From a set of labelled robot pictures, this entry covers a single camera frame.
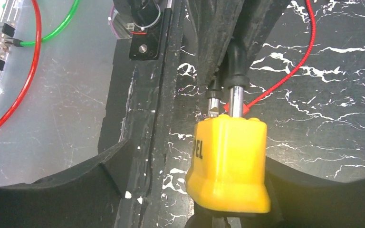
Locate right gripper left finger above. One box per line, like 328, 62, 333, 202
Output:
0, 140, 129, 228

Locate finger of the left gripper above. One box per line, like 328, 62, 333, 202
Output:
233, 0, 290, 60
185, 0, 244, 85

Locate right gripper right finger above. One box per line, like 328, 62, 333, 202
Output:
266, 158, 365, 228

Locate yellow padlock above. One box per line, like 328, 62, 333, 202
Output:
185, 39, 270, 214

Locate green tube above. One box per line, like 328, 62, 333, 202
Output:
5, 0, 80, 47

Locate red tube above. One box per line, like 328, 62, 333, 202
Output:
0, 0, 42, 143

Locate red cable tie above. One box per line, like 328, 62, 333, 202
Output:
239, 0, 316, 115

